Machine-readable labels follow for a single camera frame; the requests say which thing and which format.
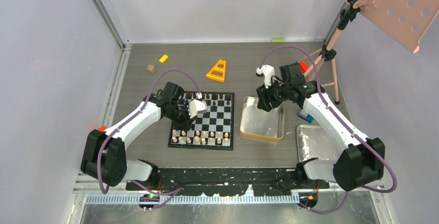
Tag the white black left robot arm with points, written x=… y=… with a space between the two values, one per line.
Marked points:
x=104 y=157

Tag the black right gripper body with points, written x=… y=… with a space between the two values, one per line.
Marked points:
x=279 y=93

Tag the red block near stand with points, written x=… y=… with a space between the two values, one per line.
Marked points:
x=303 y=66

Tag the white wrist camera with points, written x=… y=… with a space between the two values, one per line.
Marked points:
x=267 y=72
x=197 y=106

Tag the small wooden cube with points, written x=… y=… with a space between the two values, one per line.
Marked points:
x=151 y=69

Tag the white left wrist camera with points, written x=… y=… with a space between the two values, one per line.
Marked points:
x=197 y=106

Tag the yellow rectangular block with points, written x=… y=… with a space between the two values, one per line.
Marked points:
x=164 y=58

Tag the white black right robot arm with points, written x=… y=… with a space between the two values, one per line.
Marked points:
x=359 y=158

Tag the gold tin box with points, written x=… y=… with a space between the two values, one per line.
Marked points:
x=260 y=125

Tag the silver tin lid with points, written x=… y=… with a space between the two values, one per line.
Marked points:
x=313 y=142

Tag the blue box of bits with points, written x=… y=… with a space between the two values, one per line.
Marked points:
x=305 y=116

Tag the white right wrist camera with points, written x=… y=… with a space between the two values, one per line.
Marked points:
x=267 y=72

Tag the black white chess board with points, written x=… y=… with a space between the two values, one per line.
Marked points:
x=208 y=129

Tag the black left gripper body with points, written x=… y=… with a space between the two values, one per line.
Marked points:
x=179 y=116

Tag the orange red block left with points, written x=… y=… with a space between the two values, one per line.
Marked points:
x=102 y=128

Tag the pink music stand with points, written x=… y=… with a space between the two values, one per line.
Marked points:
x=405 y=21

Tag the orange triangular plastic frame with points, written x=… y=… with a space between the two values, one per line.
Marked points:
x=218 y=71

